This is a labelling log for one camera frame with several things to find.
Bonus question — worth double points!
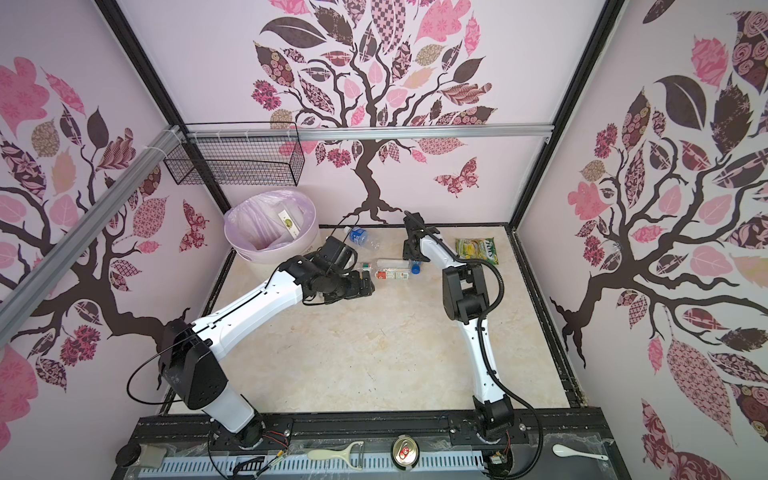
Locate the clear flat bottle green red label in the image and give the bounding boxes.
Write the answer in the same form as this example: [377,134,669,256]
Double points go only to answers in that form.
[358,258,412,280]

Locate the black wire mesh basket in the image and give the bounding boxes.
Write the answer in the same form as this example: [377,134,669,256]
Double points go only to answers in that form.
[164,120,305,187]

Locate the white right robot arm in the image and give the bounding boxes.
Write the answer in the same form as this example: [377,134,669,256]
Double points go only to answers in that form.
[403,212,515,441]

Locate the clear square bottle white label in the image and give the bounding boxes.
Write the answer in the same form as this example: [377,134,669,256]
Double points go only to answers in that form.
[278,209,300,239]

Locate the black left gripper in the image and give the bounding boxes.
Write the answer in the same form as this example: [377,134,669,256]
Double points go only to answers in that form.
[323,269,374,304]

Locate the cream vegetable peeler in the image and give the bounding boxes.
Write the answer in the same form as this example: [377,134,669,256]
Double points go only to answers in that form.
[306,440,365,471]

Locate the crushed metal can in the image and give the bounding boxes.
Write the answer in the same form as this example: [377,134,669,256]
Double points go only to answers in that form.
[391,435,420,471]

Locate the clear bottle blue label back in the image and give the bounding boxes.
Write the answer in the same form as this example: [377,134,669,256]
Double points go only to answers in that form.
[344,226,380,250]

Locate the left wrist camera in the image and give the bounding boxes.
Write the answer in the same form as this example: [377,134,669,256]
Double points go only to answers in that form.
[314,236,358,272]

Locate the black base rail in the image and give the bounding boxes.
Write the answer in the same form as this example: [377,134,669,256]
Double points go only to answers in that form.
[128,407,612,452]

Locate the cream bin with pink liner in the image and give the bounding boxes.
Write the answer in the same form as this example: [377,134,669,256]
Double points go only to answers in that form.
[224,189,319,276]

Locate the white plastic spoon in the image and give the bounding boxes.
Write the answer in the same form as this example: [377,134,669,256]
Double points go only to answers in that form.
[552,444,609,462]

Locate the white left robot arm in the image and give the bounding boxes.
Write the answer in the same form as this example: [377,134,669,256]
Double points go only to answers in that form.
[158,236,375,449]

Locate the green yellow snack bag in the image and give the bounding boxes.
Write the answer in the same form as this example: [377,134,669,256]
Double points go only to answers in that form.
[455,237,499,265]

